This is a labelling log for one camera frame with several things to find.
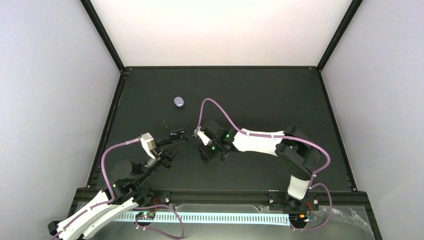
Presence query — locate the lilac earbud charging case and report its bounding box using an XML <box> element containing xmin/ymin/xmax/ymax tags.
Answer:
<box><xmin>173</xmin><ymin>96</ymin><xmax>185</xmax><ymax>108</ymax></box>

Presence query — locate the white slotted cable duct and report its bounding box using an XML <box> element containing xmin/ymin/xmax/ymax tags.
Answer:
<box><xmin>115</xmin><ymin>211</ymin><xmax>290</xmax><ymax>226</ymax></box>

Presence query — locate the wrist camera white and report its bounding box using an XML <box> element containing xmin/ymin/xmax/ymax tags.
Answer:
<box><xmin>193</xmin><ymin>126</ymin><xmax>211</xmax><ymax>146</ymax></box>
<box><xmin>140</xmin><ymin>132</ymin><xmax>156</xmax><ymax>159</ymax></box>

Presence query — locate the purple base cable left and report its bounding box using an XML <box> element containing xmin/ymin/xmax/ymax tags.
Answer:
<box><xmin>134</xmin><ymin>204</ymin><xmax>185</xmax><ymax>240</ymax></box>

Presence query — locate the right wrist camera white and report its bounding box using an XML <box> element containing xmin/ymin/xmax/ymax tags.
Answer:
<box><xmin>193</xmin><ymin>126</ymin><xmax>211</xmax><ymax>146</ymax></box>

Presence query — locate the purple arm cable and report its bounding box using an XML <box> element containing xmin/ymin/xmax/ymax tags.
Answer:
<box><xmin>49</xmin><ymin>137</ymin><xmax>143</xmax><ymax>240</ymax></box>
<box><xmin>195</xmin><ymin>97</ymin><xmax>333</xmax><ymax>232</ymax></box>

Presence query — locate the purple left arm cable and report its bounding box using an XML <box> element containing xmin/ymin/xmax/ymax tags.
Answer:
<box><xmin>49</xmin><ymin>137</ymin><xmax>143</xmax><ymax>240</ymax></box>

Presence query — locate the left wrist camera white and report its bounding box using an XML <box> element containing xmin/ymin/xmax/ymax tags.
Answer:
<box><xmin>140</xmin><ymin>132</ymin><xmax>156</xmax><ymax>159</ymax></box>

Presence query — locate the black earbud charging case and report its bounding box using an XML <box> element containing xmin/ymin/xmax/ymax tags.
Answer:
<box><xmin>169</xmin><ymin>129</ymin><xmax>188</xmax><ymax>141</ymax></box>

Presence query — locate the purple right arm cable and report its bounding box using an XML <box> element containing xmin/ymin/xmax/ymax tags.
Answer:
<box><xmin>195</xmin><ymin>97</ymin><xmax>333</xmax><ymax>232</ymax></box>

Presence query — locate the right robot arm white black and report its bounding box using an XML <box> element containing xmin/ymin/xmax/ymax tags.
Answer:
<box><xmin>193</xmin><ymin>120</ymin><xmax>331</xmax><ymax>210</ymax></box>

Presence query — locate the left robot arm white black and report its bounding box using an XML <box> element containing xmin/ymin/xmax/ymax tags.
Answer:
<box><xmin>47</xmin><ymin>132</ymin><xmax>188</xmax><ymax>240</ymax></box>

